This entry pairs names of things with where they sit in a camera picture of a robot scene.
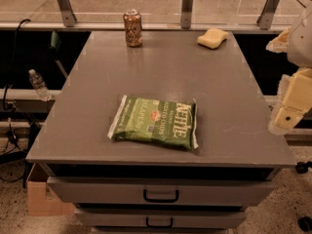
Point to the orange soda can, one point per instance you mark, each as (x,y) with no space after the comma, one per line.
(133,28)

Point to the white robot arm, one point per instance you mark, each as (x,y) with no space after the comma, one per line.
(299,48)

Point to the grey drawer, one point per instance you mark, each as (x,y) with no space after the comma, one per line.
(159,218)
(147,191)

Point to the cardboard box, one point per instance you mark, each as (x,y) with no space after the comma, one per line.
(41,199)

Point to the green kettle chips bag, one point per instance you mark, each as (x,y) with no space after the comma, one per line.
(158,121)

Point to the grey drawer cabinet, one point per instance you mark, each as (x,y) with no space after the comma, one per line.
(232,116)

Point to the left metal railing bracket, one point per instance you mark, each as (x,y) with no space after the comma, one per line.
(67,13)

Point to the middle metal railing bracket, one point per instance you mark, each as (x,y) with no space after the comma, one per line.
(186,13)

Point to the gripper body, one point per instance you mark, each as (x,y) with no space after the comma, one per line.
(301,44)

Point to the metal railing bracket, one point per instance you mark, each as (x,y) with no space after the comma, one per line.
(186,13)
(67,13)
(265,19)

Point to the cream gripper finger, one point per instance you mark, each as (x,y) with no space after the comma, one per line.
(283,120)
(280,43)

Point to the lower grey drawer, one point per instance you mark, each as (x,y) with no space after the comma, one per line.
(159,218)

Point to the yellow sponge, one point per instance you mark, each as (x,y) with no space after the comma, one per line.
(212,38)

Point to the upper grey drawer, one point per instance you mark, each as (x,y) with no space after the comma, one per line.
(147,191)

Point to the right metal railing bracket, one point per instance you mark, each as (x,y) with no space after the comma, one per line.
(265,19)

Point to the clear plastic water bottle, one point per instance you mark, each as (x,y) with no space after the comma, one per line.
(39,85)

